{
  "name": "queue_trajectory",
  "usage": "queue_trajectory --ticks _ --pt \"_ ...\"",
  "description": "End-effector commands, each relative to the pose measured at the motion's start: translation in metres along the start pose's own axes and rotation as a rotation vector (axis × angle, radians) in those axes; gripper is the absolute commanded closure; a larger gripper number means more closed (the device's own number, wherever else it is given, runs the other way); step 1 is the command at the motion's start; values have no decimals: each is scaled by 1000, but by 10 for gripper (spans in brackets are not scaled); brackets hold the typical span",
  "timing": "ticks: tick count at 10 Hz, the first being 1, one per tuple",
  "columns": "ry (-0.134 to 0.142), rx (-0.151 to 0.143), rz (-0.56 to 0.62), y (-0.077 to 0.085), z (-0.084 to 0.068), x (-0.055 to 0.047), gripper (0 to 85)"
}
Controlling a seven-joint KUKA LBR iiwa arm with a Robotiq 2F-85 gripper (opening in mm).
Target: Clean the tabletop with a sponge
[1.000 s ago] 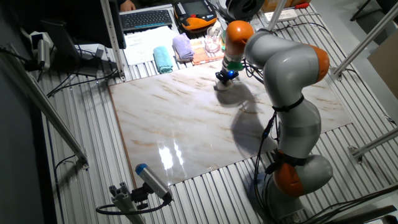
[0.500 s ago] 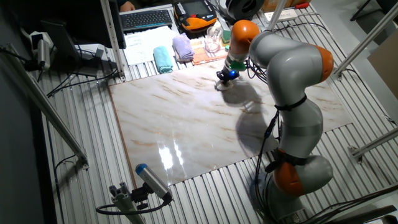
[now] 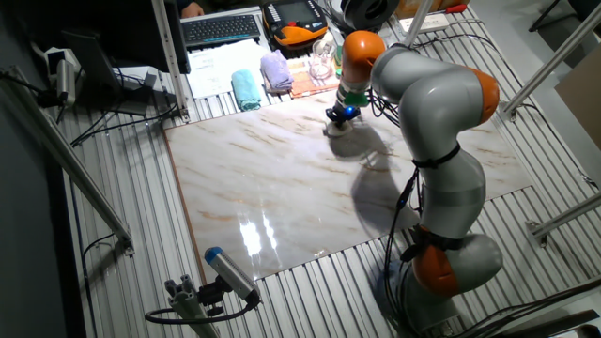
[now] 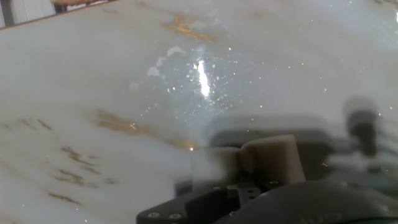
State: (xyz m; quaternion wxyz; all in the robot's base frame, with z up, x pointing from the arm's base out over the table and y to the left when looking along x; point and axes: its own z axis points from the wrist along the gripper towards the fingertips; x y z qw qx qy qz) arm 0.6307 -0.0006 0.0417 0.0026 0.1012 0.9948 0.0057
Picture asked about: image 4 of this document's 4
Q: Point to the white rectangular sponge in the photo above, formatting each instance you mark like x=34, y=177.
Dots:
x=273, y=158

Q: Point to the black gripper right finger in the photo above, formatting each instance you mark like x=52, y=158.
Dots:
x=272, y=184

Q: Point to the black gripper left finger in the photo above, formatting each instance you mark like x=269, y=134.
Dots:
x=247, y=191

